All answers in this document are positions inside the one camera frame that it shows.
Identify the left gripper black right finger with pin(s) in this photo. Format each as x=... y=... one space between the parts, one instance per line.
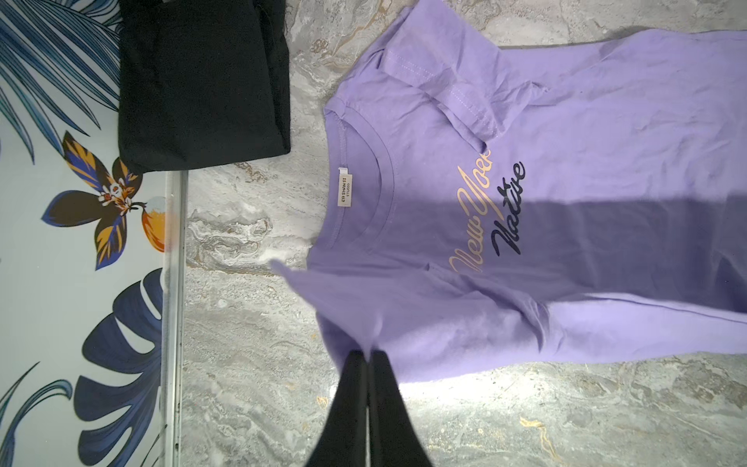
x=393 y=441

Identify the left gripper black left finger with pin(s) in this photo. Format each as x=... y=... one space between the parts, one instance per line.
x=343 y=441

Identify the purple t-shirt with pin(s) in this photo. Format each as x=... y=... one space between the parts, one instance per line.
x=489 y=207

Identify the folded black t-shirt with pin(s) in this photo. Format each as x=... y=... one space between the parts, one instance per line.
x=203 y=83

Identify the aluminium frame bar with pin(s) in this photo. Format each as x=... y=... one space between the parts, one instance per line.
x=176 y=203

